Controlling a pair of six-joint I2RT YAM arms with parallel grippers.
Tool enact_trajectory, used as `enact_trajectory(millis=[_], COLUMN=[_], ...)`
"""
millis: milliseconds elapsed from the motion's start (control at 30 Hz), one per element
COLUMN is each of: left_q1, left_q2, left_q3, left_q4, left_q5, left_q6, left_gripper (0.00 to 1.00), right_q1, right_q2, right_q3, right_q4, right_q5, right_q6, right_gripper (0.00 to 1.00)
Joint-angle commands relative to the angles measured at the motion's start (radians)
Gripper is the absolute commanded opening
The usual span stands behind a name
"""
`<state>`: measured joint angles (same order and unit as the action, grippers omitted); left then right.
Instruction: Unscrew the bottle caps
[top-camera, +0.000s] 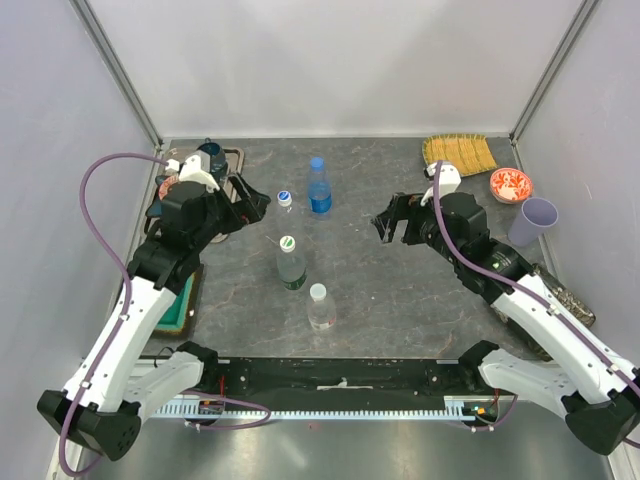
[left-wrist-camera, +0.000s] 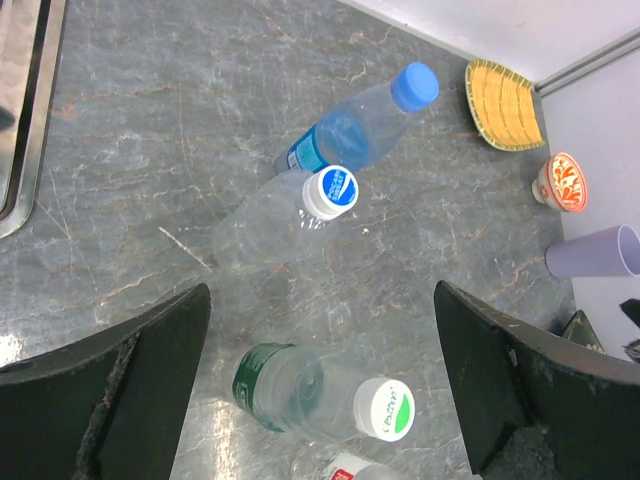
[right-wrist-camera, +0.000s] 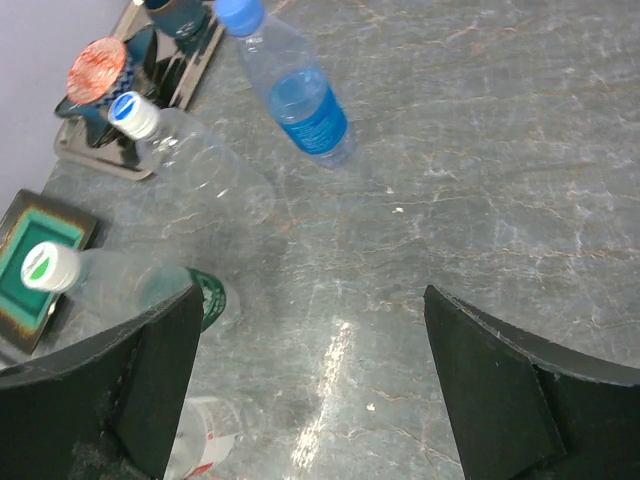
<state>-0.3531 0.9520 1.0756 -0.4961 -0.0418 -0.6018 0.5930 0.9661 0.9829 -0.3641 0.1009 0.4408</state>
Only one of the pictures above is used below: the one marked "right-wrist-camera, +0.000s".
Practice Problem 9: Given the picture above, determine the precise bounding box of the blue-label water bottle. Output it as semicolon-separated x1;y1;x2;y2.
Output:
214;0;355;168

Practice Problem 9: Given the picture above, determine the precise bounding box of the red-label clear bottle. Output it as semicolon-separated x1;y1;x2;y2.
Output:
164;396;241;479

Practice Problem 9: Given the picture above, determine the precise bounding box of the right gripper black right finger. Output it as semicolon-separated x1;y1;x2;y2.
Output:
424;285;639;479

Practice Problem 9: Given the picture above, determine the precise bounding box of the green-label Cestbon bottle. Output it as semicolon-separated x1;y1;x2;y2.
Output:
39;242;241;334

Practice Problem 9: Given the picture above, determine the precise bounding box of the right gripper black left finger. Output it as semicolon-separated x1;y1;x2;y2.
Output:
1;286;203;479

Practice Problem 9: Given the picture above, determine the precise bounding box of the clear bottle blue-white cap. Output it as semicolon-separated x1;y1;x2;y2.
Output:
108;91;276;225

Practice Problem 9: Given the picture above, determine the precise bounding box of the dark teal mug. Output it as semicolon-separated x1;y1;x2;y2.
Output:
143;0;206;39

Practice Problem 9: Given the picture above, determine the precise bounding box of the green square dish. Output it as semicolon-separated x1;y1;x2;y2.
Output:
1;189;99;354

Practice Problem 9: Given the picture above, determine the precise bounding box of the dark blue star plate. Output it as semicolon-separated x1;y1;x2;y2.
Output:
53;24;166;169

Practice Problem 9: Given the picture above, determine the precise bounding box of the metal serving tray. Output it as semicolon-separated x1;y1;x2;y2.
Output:
54;1;224;181

